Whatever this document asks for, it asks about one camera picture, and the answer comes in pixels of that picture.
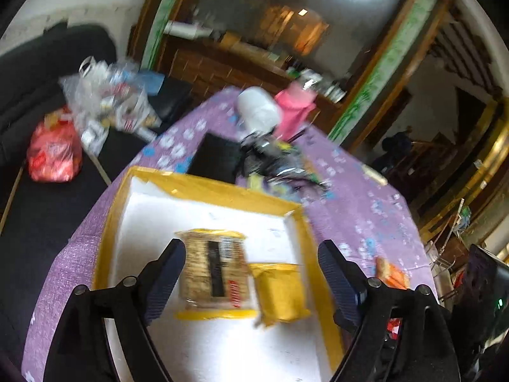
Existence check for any brown cracker packet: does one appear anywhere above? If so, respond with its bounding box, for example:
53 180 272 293
175 229 257 321

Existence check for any purple floral tablecloth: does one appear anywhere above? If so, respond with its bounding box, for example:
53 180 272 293
22 88 438 382

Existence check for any bottle with pink knit sleeve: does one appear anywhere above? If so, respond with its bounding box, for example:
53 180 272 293
274 81 318 138

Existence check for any orange biscuit packet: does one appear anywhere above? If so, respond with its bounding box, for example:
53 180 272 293
376 257 410 290

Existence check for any white cup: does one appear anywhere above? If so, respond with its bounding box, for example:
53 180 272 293
238 87 281 134

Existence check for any red plastic bag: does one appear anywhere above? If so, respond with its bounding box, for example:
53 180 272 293
27 107 84 184

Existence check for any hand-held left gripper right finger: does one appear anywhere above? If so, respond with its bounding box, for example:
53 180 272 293
317 240 462 382

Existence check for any cream rectangular stick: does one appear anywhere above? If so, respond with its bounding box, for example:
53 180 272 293
362 164 388 187

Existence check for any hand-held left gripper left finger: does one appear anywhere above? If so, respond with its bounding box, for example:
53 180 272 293
44 238 187 382

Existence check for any clear plastic bag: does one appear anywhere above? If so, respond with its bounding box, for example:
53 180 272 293
59 56 164 156

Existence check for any yellow snack packet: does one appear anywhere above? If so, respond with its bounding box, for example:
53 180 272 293
248 263 311 329

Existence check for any black flat case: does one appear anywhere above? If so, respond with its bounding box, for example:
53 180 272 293
187 133 243 186

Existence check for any pile of foil wrappers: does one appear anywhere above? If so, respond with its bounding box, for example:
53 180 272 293
239 133 332 203

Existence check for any wooden framed glass partition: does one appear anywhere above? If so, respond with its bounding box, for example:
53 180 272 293
127 0 454 152

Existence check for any black sofa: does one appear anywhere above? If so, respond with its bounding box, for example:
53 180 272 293
0 24 195 367

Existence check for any white long box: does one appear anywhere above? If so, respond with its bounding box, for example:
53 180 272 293
165 20 211 40

